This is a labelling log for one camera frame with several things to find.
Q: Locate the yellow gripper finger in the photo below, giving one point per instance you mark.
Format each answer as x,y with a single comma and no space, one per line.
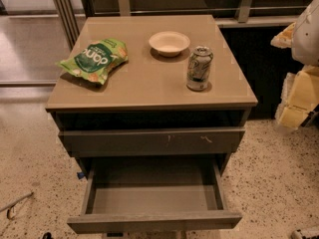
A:
283,40
299,97

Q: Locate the silver green 7up can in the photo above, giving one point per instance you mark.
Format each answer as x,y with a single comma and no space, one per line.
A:
198,68

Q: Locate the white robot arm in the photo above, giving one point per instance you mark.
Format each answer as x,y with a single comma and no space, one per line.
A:
305,39

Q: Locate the closed grey top drawer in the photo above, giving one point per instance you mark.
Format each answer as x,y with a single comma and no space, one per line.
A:
161,141

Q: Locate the grey drawer cabinet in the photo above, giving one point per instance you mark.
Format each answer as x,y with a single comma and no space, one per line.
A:
150,91

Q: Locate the open middle drawer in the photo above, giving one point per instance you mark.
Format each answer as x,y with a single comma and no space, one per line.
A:
153,194

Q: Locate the white paper bowl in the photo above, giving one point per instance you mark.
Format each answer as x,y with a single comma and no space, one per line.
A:
169,43

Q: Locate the green chip bag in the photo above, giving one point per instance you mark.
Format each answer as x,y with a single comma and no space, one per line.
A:
96,61

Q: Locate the blue cabinet caster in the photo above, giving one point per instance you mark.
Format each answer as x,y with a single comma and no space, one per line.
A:
80,175

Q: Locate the metal shelf frame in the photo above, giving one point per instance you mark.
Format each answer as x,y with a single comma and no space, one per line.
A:
228,13

